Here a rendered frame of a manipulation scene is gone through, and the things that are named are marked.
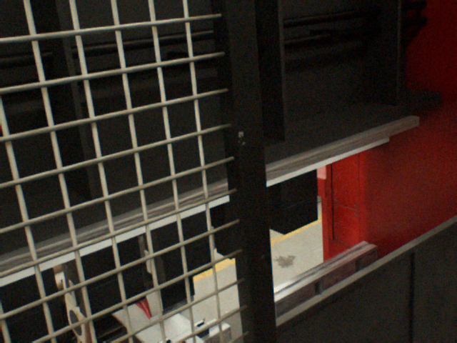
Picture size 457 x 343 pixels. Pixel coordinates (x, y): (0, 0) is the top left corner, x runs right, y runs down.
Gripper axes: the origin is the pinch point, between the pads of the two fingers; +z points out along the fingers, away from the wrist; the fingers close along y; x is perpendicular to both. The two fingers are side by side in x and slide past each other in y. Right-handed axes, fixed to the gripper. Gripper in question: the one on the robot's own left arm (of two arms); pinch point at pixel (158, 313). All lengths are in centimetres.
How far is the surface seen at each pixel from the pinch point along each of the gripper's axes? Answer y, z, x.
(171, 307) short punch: -1.7, -1.0, -13.4
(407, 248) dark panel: 24, 3, -71
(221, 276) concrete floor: 128, 12, 180
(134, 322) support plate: -6.2, -0.2, 3.6
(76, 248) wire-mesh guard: -49, -15, -109
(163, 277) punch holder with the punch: -4.4, -9.1, -21.3
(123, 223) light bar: -22, -22, -53
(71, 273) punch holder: -24.9, -18.1, -21.8
